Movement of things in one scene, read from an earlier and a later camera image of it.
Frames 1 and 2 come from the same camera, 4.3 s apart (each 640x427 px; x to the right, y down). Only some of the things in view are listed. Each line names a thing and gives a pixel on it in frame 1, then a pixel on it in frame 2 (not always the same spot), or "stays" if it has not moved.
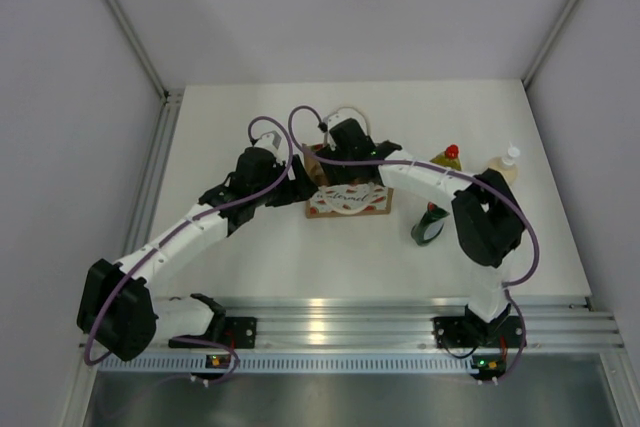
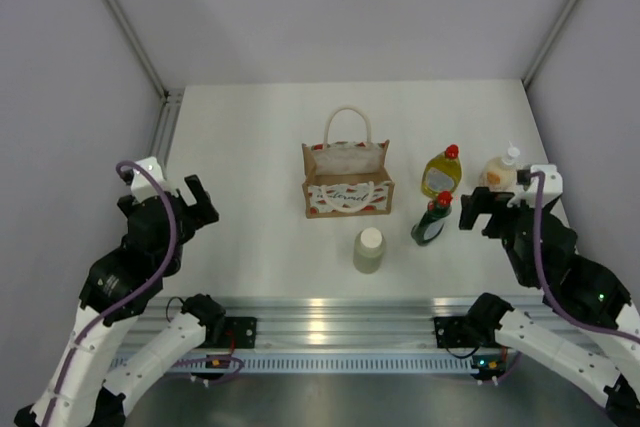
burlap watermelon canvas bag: (346, 198) stays
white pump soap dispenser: (506, 165) stays
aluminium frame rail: (410, 322) stays
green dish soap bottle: (430, 225) stays
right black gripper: (343, 176) to (481, 201)
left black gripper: (294, 190) to (203, 213)
